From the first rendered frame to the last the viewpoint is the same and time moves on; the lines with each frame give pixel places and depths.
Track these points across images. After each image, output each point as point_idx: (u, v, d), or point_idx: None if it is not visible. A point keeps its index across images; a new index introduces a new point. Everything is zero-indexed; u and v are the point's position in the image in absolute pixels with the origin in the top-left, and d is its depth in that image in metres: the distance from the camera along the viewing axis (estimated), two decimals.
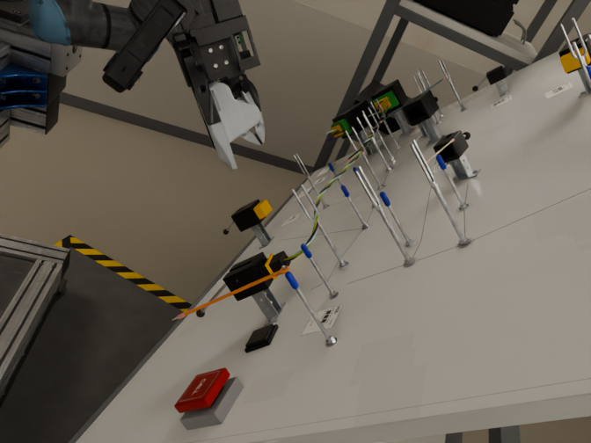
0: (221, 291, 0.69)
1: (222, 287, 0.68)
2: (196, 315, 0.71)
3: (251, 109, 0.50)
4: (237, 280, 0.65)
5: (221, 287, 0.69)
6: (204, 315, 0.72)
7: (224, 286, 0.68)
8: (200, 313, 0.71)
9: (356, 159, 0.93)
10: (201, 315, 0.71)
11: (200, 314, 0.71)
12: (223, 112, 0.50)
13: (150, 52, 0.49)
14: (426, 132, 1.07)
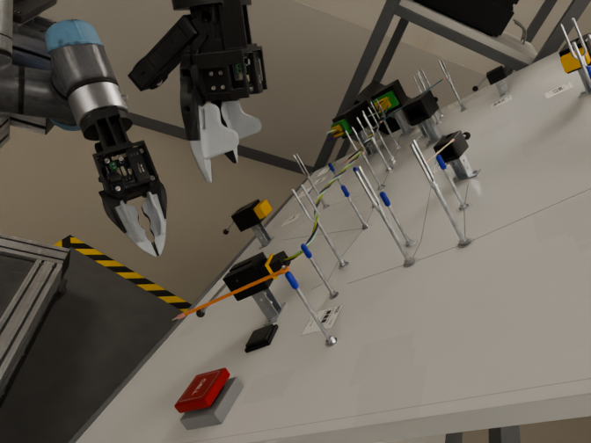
0: (221, 291, 0.69)
1: (222, 287, 0.68)
2: (196, 315, 0.71)
3: (231, 135, 0.54)
4: (237, 280, 0.65)
5: (221, 287, 0.69)
6: (204, 315, 0.72)
7: (224, 286, 0.68)
8: (200, 313, 0.71)
9: (356, 159, 0.93)
10: (201, 315, 0.71)
11: (200, 314, 0.71)
12: (207, 131, 0.55)
13: (165, 63, 0.55)
14: (426, 132, 1.07)
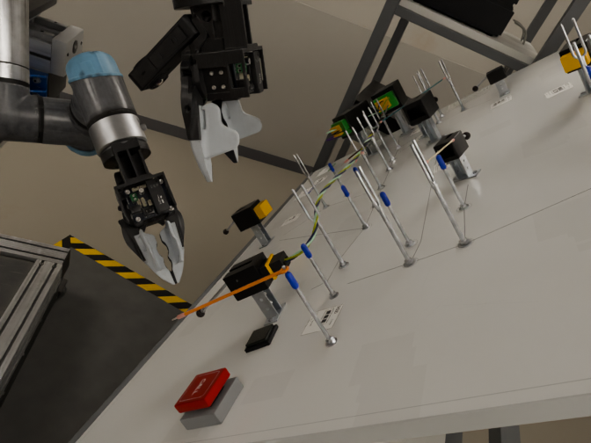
0: (221, 291, 0.69)
1: (222, 287, 0.68)
2: (196, 315, 0.71)
3: (231, 135, 0.54)
4: (237, 280, 0.65)
5: (221, 287, 0.69)
6: (204, 315, 0.72)
7: (224, 286, 0.68)
8: (200, 313, 0.71)
9: (356, 159, 0.93)
10: (201, 315, 0.71)
11: (200, 314, 0.71)
12: (207, 131, 0.55)
13: (165, 63, 0.55)
14: (426, 132, 1.07)
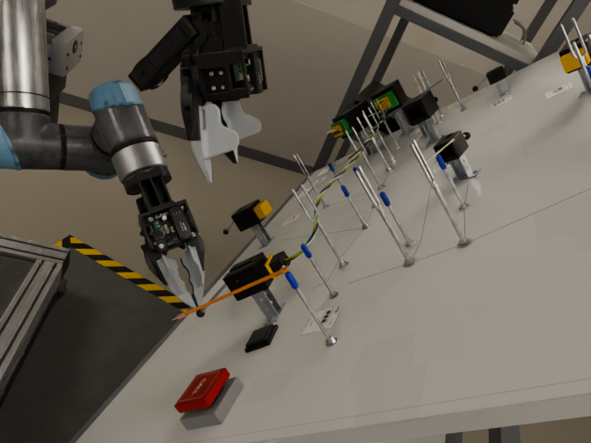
0: (221, 291, 0.69)
1: (222, 287, 0.68)
2: (196, 315, 0.71)
3: (231, 135, 0.54)
4: (237, 280, 0.65)
5: (221, 287, 0.69)
6: (204, 315, 0.72)
7: (224, 286, 0.68)
8: (200, 313, 0.71)
9: (356, 159, 0.93)
10: (201, 315, 0.71)
11: (200, 314, 0.71)
12: (207, 131, 0.55)
13: (165, 63, 0.55)
14: (426, 132, 1.07)
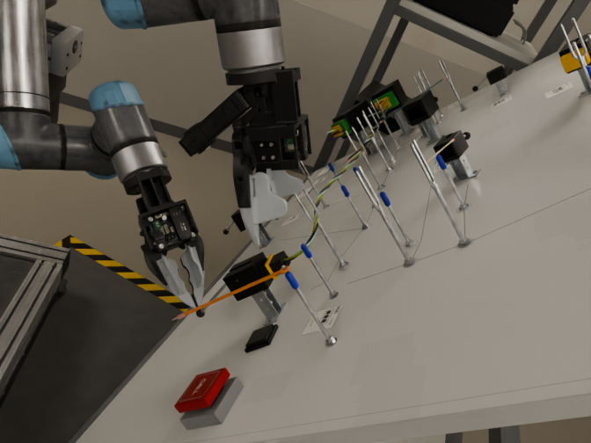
0: (221, 291, 0.69)
1: (222, 287, 0.68)
2: (196, 315, 0.71)
3: (280, 204, 0.56)
4: (237, 280, 0.65)
5: (221, 287, 0.69)
6: (204, 315, 0.72)
7: (224, 286, 0.68)
8: (200, 313, 0.71)
9: (356, 159, 0.93)
10: (201, 315, 0.71)
11: (200, 314, 0.71)
12: (258, 199, 0.57)
13: (216, 133, 0.57)
14: (426, 132, 1.07)
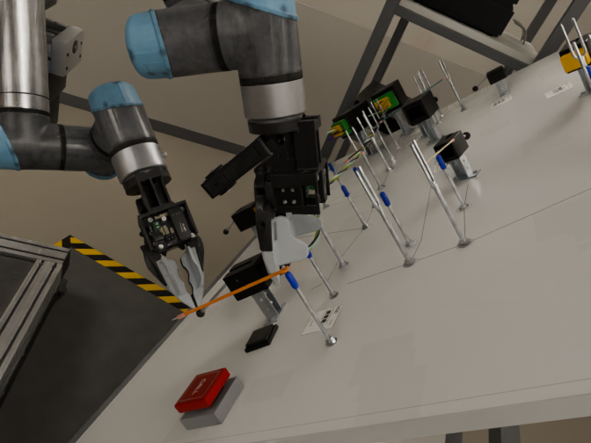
0: (221, 291, 0.69)
1: (222, 287, 0.68)
2: (196, 315, 0.71)
3: (302, 247, 0.58)
4: (237, 280, 0.65)
5: (221, 287, 0.69)
6: (204, 315, 0.72)
7: (224, 286, 0.68)
8: (200, 313, 0.71)
9: (356, 159, 0.93)
10: (201, 315, 0.71)
11: (200, 314, 0.71)
12: (279, 242, 0.58)
13: (238, 177, 0.59)
14: (426, 132, 1.07)
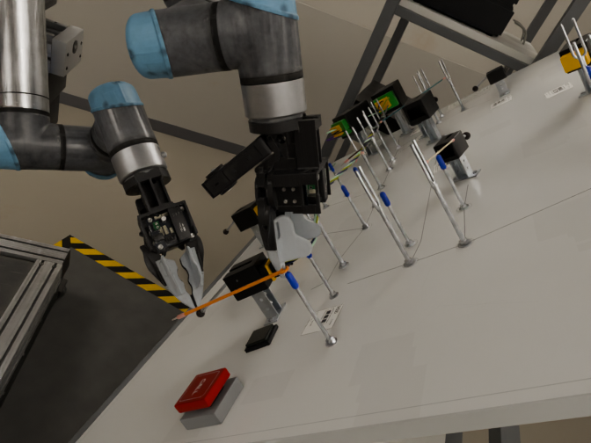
0: (221, 291, 0.69)
1: (222, 287, 0.68)
2: (196, 315, 0.71)
3: (305, 245, 0.59)
4: (237, 280, 0.65)
5: (221, 287, 0.69)
6: (204, 315, 0.72)
7: (224, 286, 0.68)
8: (200, 313, 0.71)
9: (356, 159, 0.93)
10: (201, 315, 0.71)
11: (200, 314, 0.71)
12: (282, 240, 0.60)
13: (238, 177, 0.59)
14: (426, 132, 1.07)
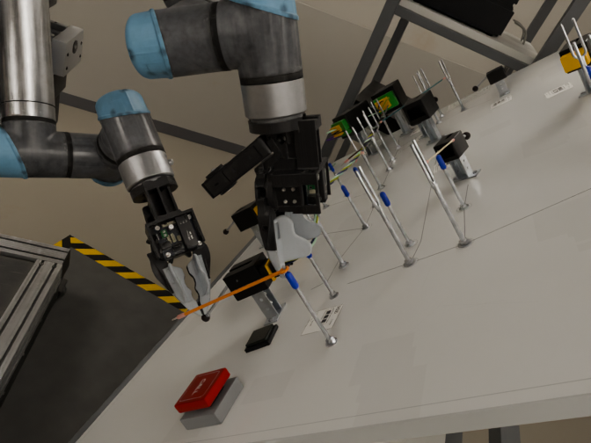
0: (223, 293, 0.69)
1: (224, 289, 0.68)
2: (201, 319, 0.71)
3: (305, 245, 0.59)
4: (237, 280, 0.65)
5: (222, 289, 0.69)
6: (209, 319, 0.72)
7: (226, 287, 0.68)
8: (206, 317, 0.71)
9: (356, 159, 0.93)
10: (207, 320, 0.71)
11: (205, 318, 0.71)
12: (282, 240, 0.60)
13: (238, 177, 0.59)
14: (426, 132, 1.07)
